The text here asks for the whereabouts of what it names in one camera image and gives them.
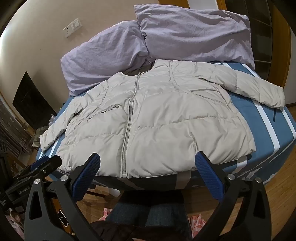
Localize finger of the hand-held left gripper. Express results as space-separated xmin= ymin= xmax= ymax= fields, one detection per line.
xmin=14 ymin=155 xmax=62 ymax=183

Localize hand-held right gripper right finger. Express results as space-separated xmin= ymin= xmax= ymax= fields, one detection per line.
xmin=195 ymin=151 xmax=272 ymax=241

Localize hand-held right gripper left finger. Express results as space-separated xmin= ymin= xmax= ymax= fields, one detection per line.
xmin=24 ymin=152 xmax=102 ymax=241

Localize beige puffer jacket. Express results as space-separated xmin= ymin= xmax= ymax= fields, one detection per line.
xmin=39 ymin=59 xmax=285 ymax=179

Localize pink cloth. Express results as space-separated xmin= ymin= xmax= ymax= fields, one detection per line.
xmin=188 ymin=214 xmax=207 ymax=232

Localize smartphone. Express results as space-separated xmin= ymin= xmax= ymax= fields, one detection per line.
xmin=57 ymin=210 xmax=70 ymax=229

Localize black flat screen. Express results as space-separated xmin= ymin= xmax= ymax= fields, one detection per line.
xmin=12 ymin=71 xmax=57 ymax=130

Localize bed with blue striped sheet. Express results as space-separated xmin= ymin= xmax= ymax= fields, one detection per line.
xmin=35 ymin=61 xmax=296 ymax=200

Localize person's legs in jeans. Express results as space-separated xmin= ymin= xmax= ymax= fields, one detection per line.
xmin=105 ymin=192 xmax=193 ymax=241

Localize lavender pillow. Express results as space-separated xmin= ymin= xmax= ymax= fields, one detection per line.
xmin=60 ymin=20 xmax=153 ymax=96
xmin=134 ymin=4 xmax=255 ymax=69

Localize dark wooden wardrobe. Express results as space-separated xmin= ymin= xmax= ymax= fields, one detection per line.
xmin=251 ymin=0 xmax=292 ymax=77

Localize white wall switch plate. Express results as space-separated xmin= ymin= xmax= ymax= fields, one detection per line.
xmin=69 ymin=19 xmax=82 ymax=32

